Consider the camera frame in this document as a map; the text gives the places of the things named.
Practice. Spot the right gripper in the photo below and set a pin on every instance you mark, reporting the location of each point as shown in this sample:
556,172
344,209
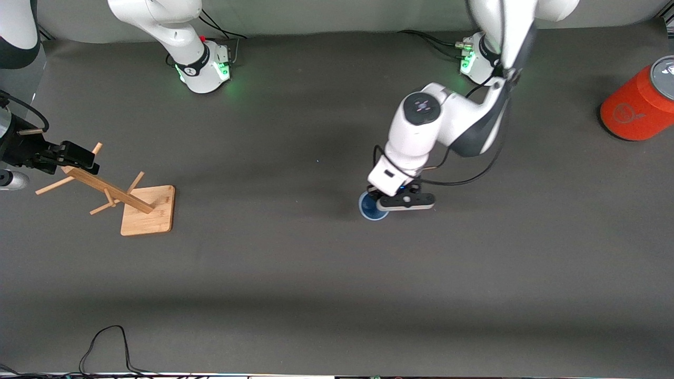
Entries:
22,149

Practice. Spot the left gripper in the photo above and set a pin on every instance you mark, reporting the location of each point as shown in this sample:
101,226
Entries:
373,191

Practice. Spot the light blue plastic cup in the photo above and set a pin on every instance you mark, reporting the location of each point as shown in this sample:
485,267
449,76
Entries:
368,210

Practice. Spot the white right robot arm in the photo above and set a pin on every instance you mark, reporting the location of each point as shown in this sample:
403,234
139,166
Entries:
174,26

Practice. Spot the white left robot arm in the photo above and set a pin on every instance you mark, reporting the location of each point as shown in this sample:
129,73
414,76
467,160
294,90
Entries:
426,126

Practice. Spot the wooden cup rack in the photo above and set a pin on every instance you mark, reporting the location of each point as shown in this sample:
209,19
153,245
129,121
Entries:
150,210

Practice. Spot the orange can with grey lid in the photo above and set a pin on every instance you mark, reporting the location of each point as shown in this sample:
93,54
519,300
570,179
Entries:
634,113

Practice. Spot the aluminium frame rail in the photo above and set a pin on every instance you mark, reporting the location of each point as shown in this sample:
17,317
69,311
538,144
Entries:
45,34

